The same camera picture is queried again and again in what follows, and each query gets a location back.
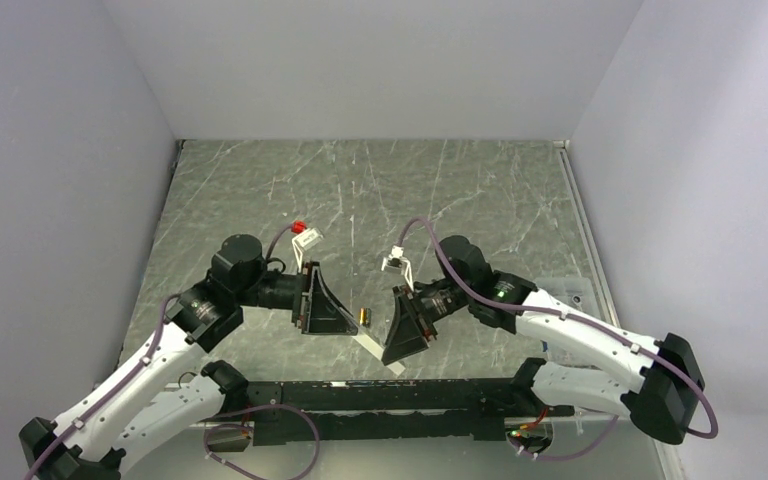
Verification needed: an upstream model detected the white remote control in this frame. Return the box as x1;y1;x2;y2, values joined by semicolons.
352;329;405;377

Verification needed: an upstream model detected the clear plastic box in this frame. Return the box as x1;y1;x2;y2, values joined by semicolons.
534;276;600;318

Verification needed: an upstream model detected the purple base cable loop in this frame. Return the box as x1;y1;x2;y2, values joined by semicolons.
202;402;322;480

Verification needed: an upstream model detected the aluminium rail right edge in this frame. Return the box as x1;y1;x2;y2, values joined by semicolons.
552;140;618;325

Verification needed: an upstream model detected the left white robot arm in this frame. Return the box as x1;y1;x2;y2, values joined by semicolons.
19;222;359;479

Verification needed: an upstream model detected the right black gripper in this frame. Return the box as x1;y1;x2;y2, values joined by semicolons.
382;279;472;365

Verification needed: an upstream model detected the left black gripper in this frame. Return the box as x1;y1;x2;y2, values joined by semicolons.
236;260;357;334

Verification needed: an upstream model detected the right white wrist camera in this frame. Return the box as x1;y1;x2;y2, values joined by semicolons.
381;245;414;291

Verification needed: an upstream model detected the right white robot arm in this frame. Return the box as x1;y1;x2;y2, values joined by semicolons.
381;235;718;445

